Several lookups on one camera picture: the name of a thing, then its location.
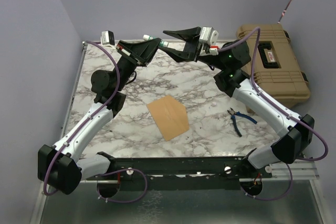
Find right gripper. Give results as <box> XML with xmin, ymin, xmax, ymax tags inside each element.
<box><xmin>157</xmin><ymin>27</ymin><xmax>227</xmax><ymax>71</ymax></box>

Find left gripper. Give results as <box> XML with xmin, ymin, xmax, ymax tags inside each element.
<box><xmin>113</xmin><ymin>37</ymin><xmax>162</xmax><ymax>92</ymax></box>

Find white green glue stick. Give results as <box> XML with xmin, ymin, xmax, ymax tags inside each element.
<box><xmin>143</xmin><ymin>34</ymin><xmax>170</xmax><ymax>47</ymax></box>

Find brown paper envelope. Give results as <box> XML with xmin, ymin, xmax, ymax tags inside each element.
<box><xmin>146</xmin><ymin>95</ymin><xmax>190</xmax><ymax>141</ymax></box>

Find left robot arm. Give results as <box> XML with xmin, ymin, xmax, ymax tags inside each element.
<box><xmin>37</xmin><ymin>38</ymin><xmax>161</xmax><ymax>196</ymax></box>

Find tan plastic tool case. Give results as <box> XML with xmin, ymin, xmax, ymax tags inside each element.
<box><xmin>236</xmin><ymin>24</ymin><xmax>311</xmax><ymax>108</ymax></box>

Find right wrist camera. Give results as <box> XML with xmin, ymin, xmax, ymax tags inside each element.
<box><xmin>198</xmin><ymin>27</ymin><xmax>219</xmax><ymax>56</ymax></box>

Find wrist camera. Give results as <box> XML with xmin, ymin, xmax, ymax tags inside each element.
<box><xmin>100</xmin><ymin>30</ymin><xmax>115</xmax><ymax>48</ymax></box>
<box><xmin>198</xmin><ymin>27</ymin><xmax>219</xmax><ymax>56</ymax></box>

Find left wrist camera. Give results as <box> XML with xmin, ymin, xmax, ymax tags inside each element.
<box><xmin>100</xmin><ymin>30</ymin><xmax>115</xmax><ymax>48</ymax></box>

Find blue handled pliers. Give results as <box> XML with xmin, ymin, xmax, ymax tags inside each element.
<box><xmin>227</xmin><ymin>107</ymin><xmax>258</xmax><ymax>137</ymax></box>

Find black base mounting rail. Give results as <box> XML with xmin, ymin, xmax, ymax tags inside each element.
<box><xmin>90</xmin><ymin>153</ymin><xmax>272</xmax><ymax>191</ymax></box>

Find aluminium frame rail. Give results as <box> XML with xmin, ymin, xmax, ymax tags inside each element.
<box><xmin>270</xmin><ymin>161</ymin><xmax>319</xmax><ymax>180</ymax></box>

